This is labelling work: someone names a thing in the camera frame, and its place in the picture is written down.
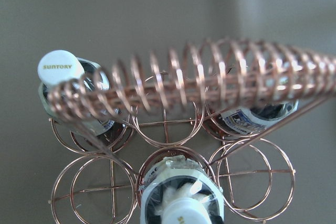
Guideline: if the tea bottle white cap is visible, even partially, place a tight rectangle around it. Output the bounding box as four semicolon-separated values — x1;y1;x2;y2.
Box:
140;155;225;224

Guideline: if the tea bottle in rack right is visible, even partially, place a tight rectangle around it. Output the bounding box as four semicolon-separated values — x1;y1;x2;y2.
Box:
215;100;299;140

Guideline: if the tea bottle in rack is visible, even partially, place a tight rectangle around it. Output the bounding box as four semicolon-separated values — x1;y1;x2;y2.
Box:
37;49;116;137
215;100;299;140

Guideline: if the tea bottle in rack left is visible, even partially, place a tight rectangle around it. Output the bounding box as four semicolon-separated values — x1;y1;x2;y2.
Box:
37;49;116;137

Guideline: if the copper wire bottle rack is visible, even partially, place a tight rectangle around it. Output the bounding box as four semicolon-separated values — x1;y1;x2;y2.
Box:
47;38;335;223

